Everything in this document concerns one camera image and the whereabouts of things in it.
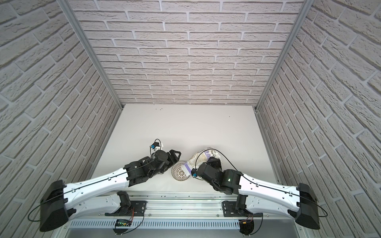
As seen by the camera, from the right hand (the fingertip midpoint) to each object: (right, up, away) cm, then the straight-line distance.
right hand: (211, 158), depth 75 cm
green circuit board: (-44, -31, -3) cm, 54 cm away
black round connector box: (+17, -32, -6) cm, 36 cm away
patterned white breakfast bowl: (-18, -11, +10) cm, 24 cm away
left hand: (-17, +3, +2) cm, 17 cm away
